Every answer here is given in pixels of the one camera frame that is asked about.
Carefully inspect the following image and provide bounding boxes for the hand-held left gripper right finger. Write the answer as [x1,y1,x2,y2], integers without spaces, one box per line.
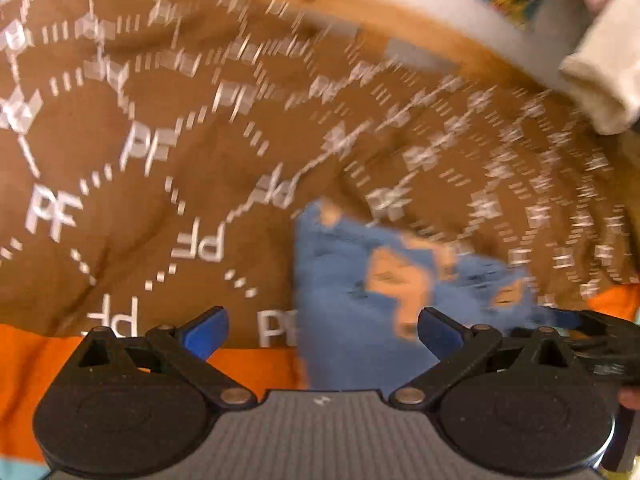
[389,307,576,409]

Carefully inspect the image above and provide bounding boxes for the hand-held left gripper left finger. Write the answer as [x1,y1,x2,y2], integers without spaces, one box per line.
[75,306,258,409]

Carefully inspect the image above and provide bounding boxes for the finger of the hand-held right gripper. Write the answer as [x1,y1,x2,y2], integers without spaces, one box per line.
[542,309,640,344]

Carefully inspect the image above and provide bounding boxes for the blue pants with orange print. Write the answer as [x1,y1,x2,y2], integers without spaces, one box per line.
[292,199,556,392]

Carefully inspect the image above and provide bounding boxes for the orange cloth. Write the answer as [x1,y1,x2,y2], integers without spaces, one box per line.
[0,285,640,463]

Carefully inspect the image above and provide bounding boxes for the teal cloth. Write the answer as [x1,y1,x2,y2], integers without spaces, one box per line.
[0,455,51,480]

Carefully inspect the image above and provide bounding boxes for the cream hanging garment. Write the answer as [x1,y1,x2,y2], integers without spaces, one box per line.
[557,0,640,136]

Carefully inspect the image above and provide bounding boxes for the brown printed blanket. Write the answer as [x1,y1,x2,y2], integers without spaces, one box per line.
[0,0,640,351]

